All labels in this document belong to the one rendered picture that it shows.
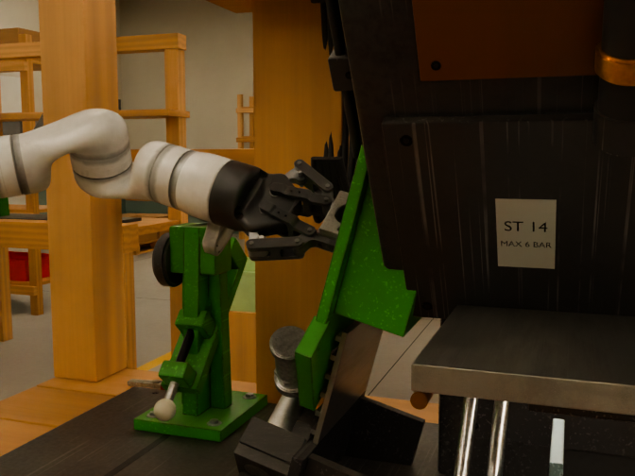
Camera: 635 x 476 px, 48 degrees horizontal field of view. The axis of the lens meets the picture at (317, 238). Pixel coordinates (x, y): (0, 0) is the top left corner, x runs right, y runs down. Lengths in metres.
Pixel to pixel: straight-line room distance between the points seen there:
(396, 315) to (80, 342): 0.75
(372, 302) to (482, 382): 0.22
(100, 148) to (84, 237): 0.42
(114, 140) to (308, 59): 0.34
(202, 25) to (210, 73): 0.78
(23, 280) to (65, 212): 5.00
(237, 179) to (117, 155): 0.16
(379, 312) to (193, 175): 0.26
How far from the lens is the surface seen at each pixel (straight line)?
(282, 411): 0.77
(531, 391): 0.46
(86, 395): 1.24
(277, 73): 1.08
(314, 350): 0.65
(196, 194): 0.79
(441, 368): 0.47
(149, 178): 0.82
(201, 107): 12.15
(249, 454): 0.74
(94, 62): 1.27
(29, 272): 6.17
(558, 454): 0.59
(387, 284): 0.66
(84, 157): 0.87
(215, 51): 12.12
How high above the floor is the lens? 1.26
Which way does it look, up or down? 6 degrees down
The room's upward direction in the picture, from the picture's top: straight up
